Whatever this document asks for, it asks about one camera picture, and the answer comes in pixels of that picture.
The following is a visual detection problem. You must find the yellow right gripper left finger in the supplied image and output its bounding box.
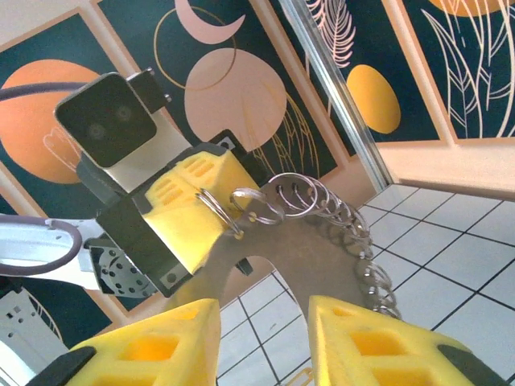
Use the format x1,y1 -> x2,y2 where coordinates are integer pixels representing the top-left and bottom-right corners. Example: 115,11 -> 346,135
35,298 -> 221,386

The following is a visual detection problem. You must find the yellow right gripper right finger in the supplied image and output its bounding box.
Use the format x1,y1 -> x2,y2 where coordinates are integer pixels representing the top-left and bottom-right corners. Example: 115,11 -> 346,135
307,295 -> 508,386

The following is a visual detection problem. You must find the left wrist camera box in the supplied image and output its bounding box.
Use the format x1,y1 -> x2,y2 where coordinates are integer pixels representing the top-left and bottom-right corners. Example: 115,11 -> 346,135
54,68 -> 190,194

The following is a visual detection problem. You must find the aluminium corner post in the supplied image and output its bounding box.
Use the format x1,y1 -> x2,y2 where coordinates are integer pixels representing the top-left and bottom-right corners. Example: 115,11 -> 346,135
277,0 -> 393,194

